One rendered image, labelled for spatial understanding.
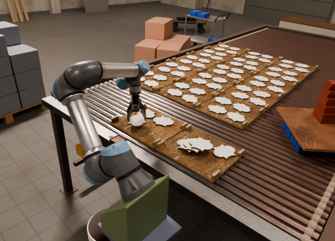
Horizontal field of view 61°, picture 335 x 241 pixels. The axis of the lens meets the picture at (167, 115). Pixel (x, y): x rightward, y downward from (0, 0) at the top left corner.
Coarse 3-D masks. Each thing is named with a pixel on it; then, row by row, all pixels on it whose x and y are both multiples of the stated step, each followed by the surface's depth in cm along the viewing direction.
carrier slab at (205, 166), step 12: (192, 132) 185; (168, 144) 172; (216, 144) 174; (228, 144) 175; (168, 156) 162; (180, 156) 162; (192, 156) 163; (204, 156) 163; (192, 168) 154; (204, 168) 154; (216, 168) 154; (228, 168) 156
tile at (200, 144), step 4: (192, 140) 167; (196, 140) 167; (200, 140) 168; (204, 140) 168; (208, 140) 168; (192, 144) 164; (196, 144) 164; (200, 144) 164; (204, 144) 164; (208, 144) 164; (192, 148) 162; (196, 148) 161; (200, 148) 161; (204, 148) 161; (208, 148) 161; (212, 148) 163
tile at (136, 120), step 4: (132, 116) 189; (136, 116) 189; (140, 116) 189; (132, 120) 185; (136, 120) 185; (140, 120) 185; (144, 120) 185; (128, 124) 182; (132, 124) 180; (136, 124) 180; (140, 124) 180
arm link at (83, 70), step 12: (96, 60) 131; (144, 60) 156; (72, 72) 123; (84, 72) 124; (96, 72) 127; (108, 72) 134; (120, 72) 141; (132, 72) 148; (144, 72) 155; (72, 84) 125; (84, 84) 127
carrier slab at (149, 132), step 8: (136, 112) 205; (160, 112) 206; (120, 120) 194; (152, 120) 196; (176, 120) 197; (120, 128) 185; (128, 128) 185; (136, 128) 186; (144, 128) 186; (152, 128) 187; (160, 128) 187; (168, 128) 188; (176, 128) 188; (184, 128) 189; (136, 136) 178; (144, 136) 178; (152, 136) 179; (160, 136) 179; (168, 136) 180; (152, 144) 171
